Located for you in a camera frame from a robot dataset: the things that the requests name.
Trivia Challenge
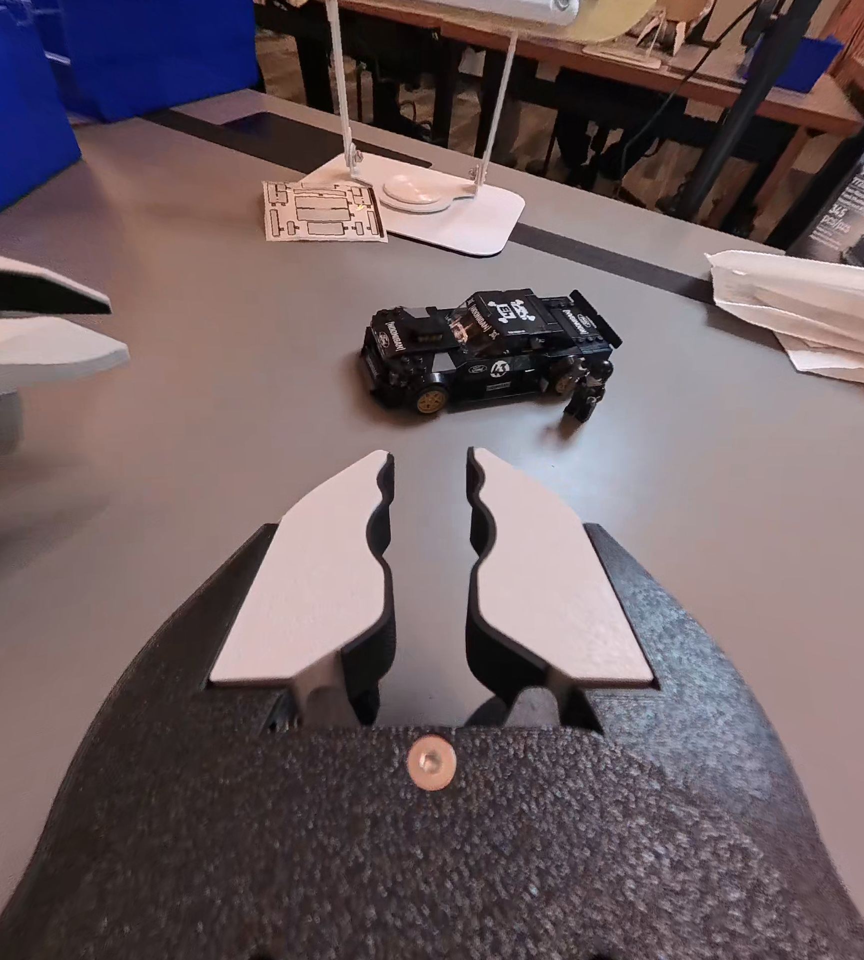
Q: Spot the small black lego piece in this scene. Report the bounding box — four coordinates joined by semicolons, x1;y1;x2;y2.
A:
564;368;610;426

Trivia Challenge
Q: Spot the white booklet stand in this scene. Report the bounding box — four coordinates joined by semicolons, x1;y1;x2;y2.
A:
305;0;583;256

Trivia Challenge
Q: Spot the blue storage bin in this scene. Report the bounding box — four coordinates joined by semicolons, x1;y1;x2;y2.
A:
0;0;83;241
35;0;260;124

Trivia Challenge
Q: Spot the black lego car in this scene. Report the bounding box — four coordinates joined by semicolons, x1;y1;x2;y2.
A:
360;288;623;417

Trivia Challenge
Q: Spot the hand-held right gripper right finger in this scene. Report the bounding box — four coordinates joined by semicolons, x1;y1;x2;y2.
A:
465;447;656;706

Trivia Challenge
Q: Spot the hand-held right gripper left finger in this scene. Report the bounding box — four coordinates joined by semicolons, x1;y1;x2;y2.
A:
210;450;398;724

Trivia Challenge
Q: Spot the wooden office desk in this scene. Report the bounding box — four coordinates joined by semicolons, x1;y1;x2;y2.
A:
342;0;864;136

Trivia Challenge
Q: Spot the clear plastic parts bag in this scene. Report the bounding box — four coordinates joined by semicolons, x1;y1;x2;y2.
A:
705;248;864;394

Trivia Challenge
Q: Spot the white sticker sheet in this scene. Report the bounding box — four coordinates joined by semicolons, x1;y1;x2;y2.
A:
263;180;388;244

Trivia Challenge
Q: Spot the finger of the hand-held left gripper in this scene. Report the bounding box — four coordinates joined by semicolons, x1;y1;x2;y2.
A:
0;245;113;318
0;315;130;406

